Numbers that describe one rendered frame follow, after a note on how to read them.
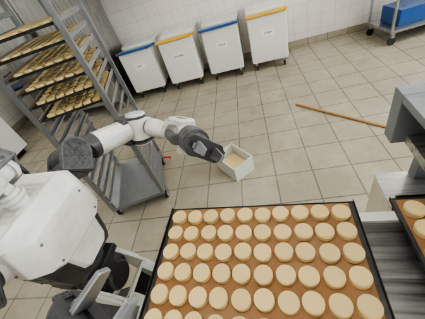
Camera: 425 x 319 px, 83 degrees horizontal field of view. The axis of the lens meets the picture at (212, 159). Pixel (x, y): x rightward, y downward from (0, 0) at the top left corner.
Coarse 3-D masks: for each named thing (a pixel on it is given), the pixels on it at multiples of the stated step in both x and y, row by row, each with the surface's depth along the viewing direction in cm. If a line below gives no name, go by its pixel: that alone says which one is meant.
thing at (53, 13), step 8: (40, 0) 115; (48, 0) 117; (48, 8) 118; (56, 16) 120; (56, 24) 122; (64, 24) 125; (64, 32) 125; (72, 40) 128; (72, 48) 130; (80, 56) 133; (80, 64) 135; (88, 64) 138; (88, 72) 139; (96, 80) 142; (96, 88) 145; (104, 96) 149; (112, 104) 155; (112, 112) 156; (136, 152) 178; (144, 160) 184; (152, 176) 196; (160, 184) 204
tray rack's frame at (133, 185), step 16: (80, 0) 168; (96, 32) 179; (112, 64) 195; (128, 96) 213; (80, 112) 212; (128, 160) 257; (160, 160) 242; (128, 176) 237; (144, 176) 230; (160, 176) 224; (128, 192) 219; (144, 192) 213; (160, 192) 208
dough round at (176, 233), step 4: (172, 228) 81; (176, 228) 81; (180, 228) 80; (168, 232) 81; (172, 232) 80; (176, 232) 80; (180, 232) 79; (172, 236) 79; (176, 236) 78; (180, 236) 79; (172, 240) 79; (176, 240) 79
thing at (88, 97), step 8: (104, 72) 192; (104, 80) 177; (72, 96) 175; (80, 96) 164; (88, 96) 160; (96, 96) 156; (56, 104) 165; (64, 104) 162; (72, 104) 158; (80, 104) 154; (56, 112) 154; (64, 112) 156
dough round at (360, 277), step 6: (354, 270) 58; (360, 270) 58; (366, 270) 57; (348, 276) 58; (354, 276) 57; (360, 276) 57; (366, 276) 57; (372, 276) 57; (354, 282) 57; (360, 282) 56; (366, 282) 56; (372, 282) 56; (360, 288) 56; (366, 288) 56
